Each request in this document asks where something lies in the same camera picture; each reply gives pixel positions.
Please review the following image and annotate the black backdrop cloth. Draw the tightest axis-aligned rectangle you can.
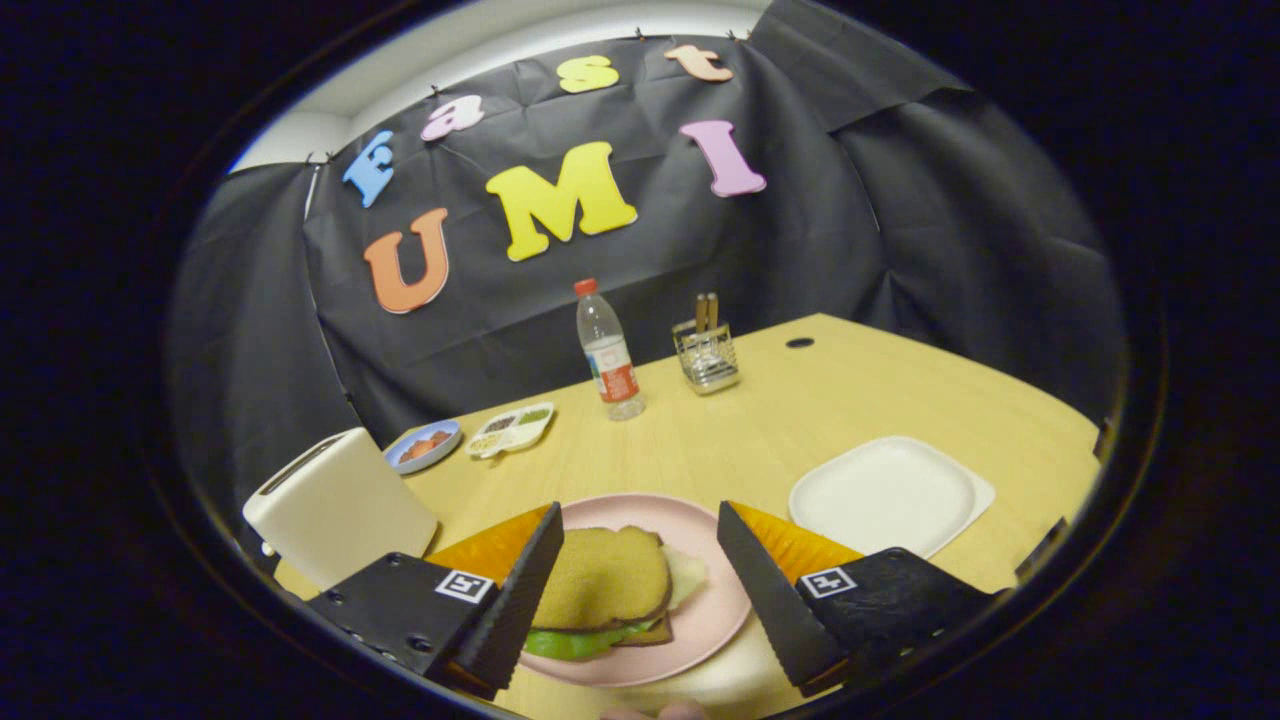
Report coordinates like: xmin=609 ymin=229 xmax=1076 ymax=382
xmin=165 ymin=0 xmax=1129 ymax=541

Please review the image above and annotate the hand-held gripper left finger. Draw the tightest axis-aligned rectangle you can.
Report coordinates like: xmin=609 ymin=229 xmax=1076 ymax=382
xmin=305 ymin=501 xmax=566 ymax=701

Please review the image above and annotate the white divided condiment dish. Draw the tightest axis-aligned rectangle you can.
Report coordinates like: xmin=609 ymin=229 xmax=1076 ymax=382
xmin=465 ymin=402 xmax=556 ymax=460

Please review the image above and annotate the green lettuce leaf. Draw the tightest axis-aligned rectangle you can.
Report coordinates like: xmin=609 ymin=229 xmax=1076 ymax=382
xmin=523 ymin=545 xmax=709 ymax=661

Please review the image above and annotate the wire cutlery holder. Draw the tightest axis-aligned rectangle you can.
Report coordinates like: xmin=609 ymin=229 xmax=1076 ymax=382
xmin=672 ymin=293 xmax=742 ymax=396

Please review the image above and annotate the white square plate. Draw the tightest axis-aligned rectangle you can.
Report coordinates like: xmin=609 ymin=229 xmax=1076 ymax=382
xmin=788 ymin=435 xmax=997 ymax=560

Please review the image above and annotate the small blue plate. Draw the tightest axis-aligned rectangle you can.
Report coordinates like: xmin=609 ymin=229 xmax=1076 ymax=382
xmin=384 ymin=420 xmax=463 ymax=475

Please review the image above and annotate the clear bottle with red cap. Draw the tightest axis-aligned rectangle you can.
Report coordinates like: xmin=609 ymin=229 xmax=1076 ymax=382
xmin=574 ymin=278 xmax=647 ymax=422

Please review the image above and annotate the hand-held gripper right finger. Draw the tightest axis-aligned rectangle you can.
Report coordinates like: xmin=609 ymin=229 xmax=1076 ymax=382
xmin=716 ymin=500 xmax=1001 ymax=698

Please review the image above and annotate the white toaster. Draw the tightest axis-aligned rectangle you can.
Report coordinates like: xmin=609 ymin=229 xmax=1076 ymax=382
xmin=242 ymin=427 xmax=439 ymax=593

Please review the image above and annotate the pink round plate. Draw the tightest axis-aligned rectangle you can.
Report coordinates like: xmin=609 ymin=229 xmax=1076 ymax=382
xmin=520 ymin=493 xmax=753 ymax=688

